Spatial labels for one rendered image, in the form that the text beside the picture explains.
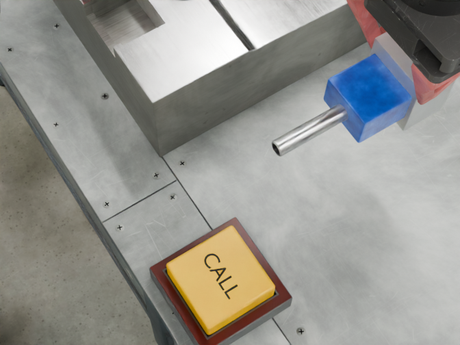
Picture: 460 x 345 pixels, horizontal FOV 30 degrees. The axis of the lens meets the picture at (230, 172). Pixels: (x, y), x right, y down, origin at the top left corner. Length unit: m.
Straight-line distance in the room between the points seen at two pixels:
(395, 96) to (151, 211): 0.23
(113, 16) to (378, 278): 0.30
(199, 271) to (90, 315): 0.89
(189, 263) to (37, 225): 0.97
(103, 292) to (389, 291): 0.91
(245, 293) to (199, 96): 0.16
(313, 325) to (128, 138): 0.22
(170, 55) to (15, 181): 1.00
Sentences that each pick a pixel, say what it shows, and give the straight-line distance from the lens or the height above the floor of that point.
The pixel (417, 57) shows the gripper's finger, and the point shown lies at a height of 1.02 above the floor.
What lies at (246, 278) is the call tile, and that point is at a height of 0.84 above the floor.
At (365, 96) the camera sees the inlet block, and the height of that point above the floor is 0.95.
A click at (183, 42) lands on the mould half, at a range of 0.67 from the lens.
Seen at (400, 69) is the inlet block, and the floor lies 0.96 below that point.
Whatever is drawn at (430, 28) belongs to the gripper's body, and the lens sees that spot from 0.50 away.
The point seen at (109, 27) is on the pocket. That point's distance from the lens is 0.72.
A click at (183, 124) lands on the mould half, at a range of 0.70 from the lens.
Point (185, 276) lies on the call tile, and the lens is 0.64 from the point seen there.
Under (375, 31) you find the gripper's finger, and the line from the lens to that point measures 0.59.
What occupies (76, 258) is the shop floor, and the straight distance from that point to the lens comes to 1.56.
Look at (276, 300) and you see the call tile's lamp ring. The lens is 0.65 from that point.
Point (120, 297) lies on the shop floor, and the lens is 1.52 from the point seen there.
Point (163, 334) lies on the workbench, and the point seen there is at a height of 0.19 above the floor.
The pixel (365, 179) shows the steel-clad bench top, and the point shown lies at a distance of 0.72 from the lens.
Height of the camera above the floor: 1.44
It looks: 64 degrees down
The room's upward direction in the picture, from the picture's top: 1 degrees clockwise
